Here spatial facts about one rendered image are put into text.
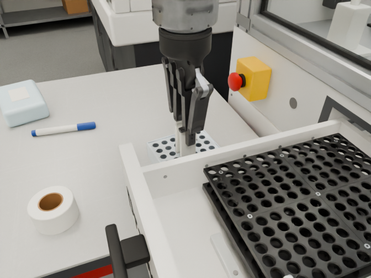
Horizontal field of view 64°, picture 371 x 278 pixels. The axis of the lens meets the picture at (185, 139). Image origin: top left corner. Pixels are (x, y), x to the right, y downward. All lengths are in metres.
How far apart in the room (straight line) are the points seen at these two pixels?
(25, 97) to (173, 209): 0.51
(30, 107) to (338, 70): 0.64
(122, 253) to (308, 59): 0.43
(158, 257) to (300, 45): 0.42
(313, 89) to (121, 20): 0.66
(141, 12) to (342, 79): 0.69
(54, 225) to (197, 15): 0.37
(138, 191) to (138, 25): 0.77
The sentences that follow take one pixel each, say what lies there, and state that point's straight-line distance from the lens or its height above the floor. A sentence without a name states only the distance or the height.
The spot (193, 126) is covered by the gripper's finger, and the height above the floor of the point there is 0.90.
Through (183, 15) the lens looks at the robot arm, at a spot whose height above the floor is 1.06.
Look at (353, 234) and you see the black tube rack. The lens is 0.37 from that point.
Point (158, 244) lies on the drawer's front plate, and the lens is 0.29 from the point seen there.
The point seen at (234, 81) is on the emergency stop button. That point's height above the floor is 0.88.
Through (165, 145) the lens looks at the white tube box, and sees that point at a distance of 0.59.
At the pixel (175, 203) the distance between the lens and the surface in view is 0.44.
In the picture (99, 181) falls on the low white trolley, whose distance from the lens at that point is 0.59.
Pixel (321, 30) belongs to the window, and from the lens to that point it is 0.56.
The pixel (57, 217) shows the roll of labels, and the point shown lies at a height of 0.80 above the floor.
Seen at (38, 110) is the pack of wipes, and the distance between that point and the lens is 0.79.
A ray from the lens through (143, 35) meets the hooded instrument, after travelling 1.05.
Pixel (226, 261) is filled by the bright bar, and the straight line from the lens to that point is 0.37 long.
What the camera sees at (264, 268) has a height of 0.90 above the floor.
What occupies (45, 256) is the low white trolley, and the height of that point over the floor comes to 0.76.
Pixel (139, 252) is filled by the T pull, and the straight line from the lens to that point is 0.31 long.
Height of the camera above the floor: 1.17
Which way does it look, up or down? 38 degrees down
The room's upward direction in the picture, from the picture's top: straight up
